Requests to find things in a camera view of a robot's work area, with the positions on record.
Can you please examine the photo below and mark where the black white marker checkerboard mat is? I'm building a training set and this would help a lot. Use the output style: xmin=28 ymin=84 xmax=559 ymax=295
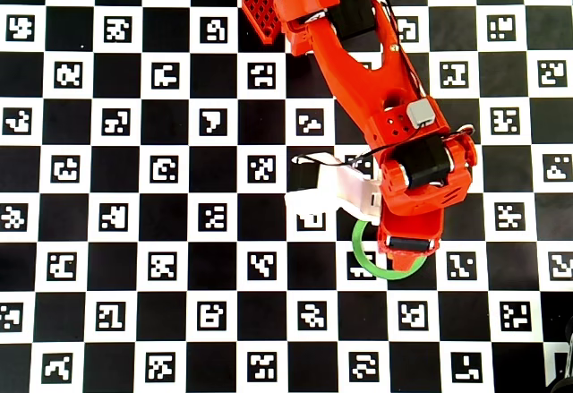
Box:
xmin=0 ymin=0 xmax=573 ymax=393

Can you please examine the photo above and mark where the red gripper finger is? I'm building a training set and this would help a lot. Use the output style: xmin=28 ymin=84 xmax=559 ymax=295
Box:
xmin=388 ymin=252 xmax=427 ymax=274

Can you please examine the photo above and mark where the green flat ring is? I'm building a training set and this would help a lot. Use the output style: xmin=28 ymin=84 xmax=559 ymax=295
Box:
xmin=351 ymin=220 xmax=431 ymax=281

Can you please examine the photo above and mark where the thin black camera cable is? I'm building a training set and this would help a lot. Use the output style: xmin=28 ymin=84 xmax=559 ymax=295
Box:
xmin=293 ymin=149 xmax=386 ymax=170

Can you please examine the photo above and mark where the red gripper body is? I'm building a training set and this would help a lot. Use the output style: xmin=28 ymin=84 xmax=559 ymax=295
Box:
xmin=374 ymin=159 xmax=475 ymax=260

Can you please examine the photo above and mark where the red perforated robot base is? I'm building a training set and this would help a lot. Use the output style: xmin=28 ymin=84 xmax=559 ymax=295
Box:
xmin=240 ymin=0 xmax=286 ymax=46

